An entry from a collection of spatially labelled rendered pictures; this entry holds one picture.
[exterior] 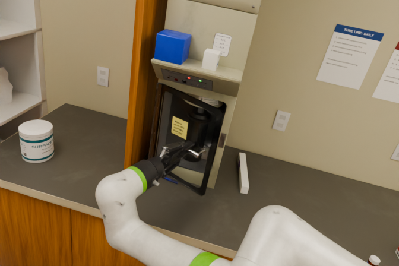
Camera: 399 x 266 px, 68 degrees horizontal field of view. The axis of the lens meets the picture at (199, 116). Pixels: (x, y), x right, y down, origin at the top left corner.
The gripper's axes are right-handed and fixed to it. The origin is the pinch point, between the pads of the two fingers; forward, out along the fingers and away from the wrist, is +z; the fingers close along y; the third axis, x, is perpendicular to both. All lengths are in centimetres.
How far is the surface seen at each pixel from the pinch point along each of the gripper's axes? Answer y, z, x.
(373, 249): -26, 35, -74
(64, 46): 9, 18, 103
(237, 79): 31.0, 6.8, -11.3
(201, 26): 43.4, 10.4, 8.8
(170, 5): 48, 6, 20
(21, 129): -11, -28, 64
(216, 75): 30.7, 3.5, -4.7
